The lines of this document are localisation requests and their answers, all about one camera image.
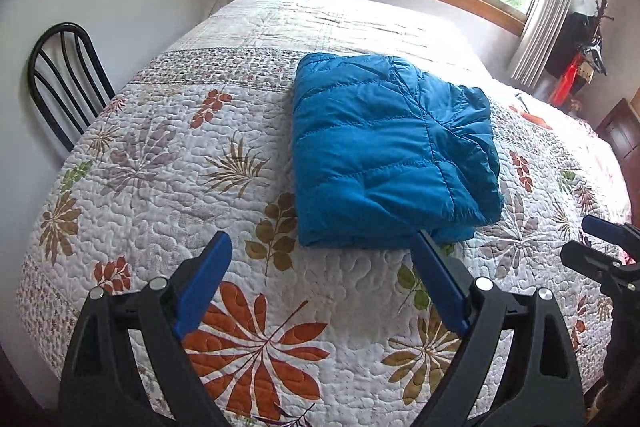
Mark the blue puffer jacket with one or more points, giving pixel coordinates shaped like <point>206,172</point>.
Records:
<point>382,149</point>

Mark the coat rack with clothes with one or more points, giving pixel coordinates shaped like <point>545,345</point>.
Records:
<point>579,43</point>

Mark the black metal chair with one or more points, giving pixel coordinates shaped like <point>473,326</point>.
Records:
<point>67,82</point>

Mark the dark wooden door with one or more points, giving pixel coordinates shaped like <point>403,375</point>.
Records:
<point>620,128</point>

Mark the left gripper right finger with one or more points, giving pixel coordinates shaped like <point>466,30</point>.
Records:
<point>515,365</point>

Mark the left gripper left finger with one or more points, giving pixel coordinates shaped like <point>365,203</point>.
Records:
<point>101,385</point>

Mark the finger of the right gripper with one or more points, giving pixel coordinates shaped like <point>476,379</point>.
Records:
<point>626,236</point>
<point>607,271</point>

